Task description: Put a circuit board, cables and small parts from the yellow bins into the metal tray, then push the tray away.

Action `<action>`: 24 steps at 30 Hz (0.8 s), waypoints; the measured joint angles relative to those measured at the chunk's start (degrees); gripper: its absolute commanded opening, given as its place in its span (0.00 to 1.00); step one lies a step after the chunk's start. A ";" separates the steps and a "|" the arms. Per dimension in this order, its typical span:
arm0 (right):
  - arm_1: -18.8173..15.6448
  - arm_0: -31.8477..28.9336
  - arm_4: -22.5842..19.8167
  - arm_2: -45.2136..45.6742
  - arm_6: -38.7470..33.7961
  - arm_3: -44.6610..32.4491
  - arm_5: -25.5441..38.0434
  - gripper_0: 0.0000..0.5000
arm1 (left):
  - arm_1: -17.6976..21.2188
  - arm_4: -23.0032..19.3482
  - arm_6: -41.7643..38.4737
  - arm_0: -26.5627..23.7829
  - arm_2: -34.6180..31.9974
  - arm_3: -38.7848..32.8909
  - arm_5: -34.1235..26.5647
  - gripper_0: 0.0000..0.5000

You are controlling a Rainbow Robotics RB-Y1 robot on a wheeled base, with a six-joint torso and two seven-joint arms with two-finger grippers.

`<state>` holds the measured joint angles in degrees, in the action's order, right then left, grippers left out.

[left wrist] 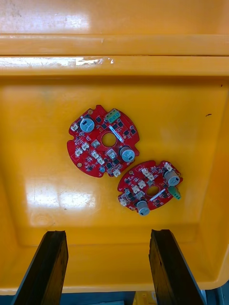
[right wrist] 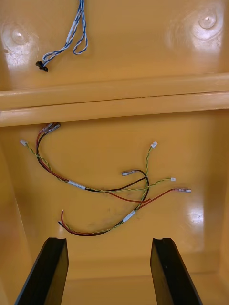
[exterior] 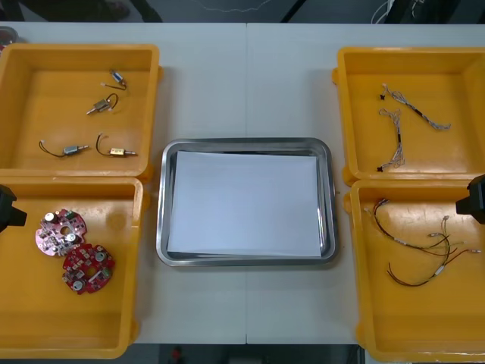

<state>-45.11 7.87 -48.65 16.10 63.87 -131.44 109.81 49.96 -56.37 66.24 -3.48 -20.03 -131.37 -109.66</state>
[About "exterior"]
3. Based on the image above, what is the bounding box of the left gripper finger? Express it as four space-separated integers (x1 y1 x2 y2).
0 184 18 213
0 207 28 233

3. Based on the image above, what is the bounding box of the round red circuit board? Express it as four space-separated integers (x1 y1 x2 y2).
61 243 116 295
35 208 89 258

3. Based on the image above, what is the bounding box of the red green black wire harness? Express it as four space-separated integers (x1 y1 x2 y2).
363 197 471 256
386 215 481 287

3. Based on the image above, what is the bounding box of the silver solenoid with black cable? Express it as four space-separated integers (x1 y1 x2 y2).
38 140 92 158

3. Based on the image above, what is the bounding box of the blue-white twisted wire harness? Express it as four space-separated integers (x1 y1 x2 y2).
378 83 452 131
376 108 405 172

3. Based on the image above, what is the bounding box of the yellow-orange plastic bin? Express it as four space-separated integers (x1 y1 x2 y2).
343 178 485 364
331 45 485 187
0 176 151 360
0 42 164 179

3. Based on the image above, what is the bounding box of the solenoid with blue label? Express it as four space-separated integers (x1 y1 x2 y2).
101 69 128 91

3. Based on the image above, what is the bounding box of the white paper sheet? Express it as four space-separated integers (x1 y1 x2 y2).
167 150 327 259

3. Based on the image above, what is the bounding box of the steel tray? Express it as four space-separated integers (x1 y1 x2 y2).
155 137 338 268

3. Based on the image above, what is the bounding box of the brass-coloured solenoid with black cable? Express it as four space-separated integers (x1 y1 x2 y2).
95 132 139 158

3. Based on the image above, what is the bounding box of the metal solenoid with black cable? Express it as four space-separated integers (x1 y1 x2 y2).
86 93 118 115

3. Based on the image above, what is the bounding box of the white cable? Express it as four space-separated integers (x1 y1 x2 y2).
371 0 398 22

